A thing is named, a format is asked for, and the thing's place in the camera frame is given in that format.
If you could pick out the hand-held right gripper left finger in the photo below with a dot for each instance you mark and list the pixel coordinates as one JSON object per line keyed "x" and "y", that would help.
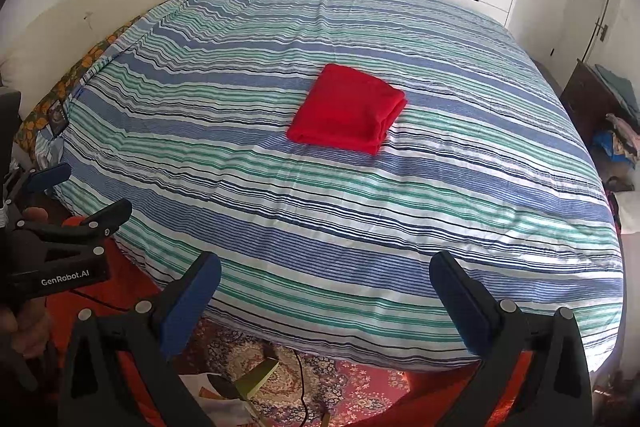
{"x": 192, "y": 299}

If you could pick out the person's left hand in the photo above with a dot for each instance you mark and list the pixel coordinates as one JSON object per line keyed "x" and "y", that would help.
{"x": 25, "y": 332}

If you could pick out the light blue bedsheet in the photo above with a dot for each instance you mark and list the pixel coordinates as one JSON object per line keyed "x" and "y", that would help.
{"x": 47, "y": 147}

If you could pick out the orange fleece garment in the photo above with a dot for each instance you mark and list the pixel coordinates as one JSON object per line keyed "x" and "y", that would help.
{"x": 120, "y": 277}

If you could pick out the dark wooden nightstand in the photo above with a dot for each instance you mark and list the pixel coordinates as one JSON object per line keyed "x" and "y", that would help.
{"x": 9, "y": 127}

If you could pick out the beige headboard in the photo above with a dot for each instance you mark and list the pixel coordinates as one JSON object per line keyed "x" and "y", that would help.
{"x": 100, "y": 2}

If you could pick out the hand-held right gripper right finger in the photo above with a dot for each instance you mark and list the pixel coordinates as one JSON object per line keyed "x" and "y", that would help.
{"x": 462, "y": 304}

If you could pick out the pile of clothes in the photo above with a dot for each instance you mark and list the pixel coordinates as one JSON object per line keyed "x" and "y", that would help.
{"x": 620, "y": 127}

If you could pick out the red sweater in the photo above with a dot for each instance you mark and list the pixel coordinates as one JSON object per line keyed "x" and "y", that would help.
{"x": 345, "y": 107}

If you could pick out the dark wooden cabinet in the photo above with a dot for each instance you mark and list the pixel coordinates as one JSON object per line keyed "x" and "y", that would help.
{"x": 585, "y": 97}

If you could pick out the white door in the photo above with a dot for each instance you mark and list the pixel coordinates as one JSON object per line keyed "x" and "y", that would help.
{"x": 585, "y": 32}

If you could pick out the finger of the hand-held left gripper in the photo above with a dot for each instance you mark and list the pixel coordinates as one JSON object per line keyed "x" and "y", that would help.
{"x": 50, "y": 177}
{"x": 107, "y": 214}

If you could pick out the black mattress label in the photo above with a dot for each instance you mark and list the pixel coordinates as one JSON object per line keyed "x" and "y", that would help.
{"x": 56, "y": 121}

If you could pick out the white papers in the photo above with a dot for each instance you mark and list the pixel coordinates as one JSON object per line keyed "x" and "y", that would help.
{"x": 210, "y": 402}

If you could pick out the patterned rug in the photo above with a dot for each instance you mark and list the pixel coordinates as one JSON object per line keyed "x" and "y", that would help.
{"x": 360, "y": 382}

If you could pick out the striped blanket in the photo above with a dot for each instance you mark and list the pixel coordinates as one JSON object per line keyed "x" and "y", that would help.
{"x": 400, "y": 232}

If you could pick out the green book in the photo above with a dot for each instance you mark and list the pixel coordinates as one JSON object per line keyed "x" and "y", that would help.
{"x": 257, "y": 379}

